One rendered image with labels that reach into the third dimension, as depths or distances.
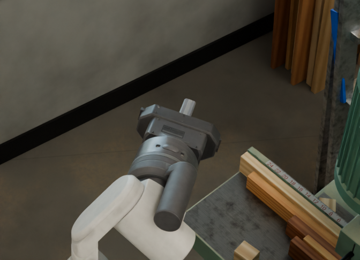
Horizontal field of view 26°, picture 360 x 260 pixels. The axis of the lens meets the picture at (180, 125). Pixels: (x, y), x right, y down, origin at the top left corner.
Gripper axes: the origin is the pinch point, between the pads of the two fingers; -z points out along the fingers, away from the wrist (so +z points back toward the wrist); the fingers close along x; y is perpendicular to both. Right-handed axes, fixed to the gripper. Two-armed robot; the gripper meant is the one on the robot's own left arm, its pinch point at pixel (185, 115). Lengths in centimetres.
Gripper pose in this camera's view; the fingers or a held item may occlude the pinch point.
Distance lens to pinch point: 117.1
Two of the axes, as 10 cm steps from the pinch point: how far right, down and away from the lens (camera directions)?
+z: -2.3, 5.9, -7.8
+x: 9.5, 3.2, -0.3
